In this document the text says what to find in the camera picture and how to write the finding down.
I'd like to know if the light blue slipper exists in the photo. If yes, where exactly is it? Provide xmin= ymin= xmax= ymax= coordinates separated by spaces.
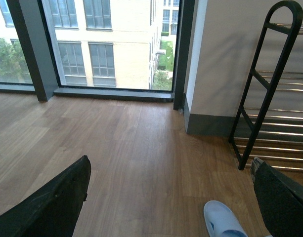
xmin=203 ymin=200 xmax=247 ymax=237

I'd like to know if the black metal shoe rack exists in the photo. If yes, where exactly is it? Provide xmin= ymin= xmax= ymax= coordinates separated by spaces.
xmin=228 ymin=0 xmax=303 ymax=170

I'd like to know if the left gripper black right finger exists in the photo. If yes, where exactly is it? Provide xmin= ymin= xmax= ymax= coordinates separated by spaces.
xmin=250 ymin=157 xmax=303 ymax=237

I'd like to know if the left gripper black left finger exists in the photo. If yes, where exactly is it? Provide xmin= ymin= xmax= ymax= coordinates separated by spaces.
xmin=0 ymin=156 xmax=91 ymax=237

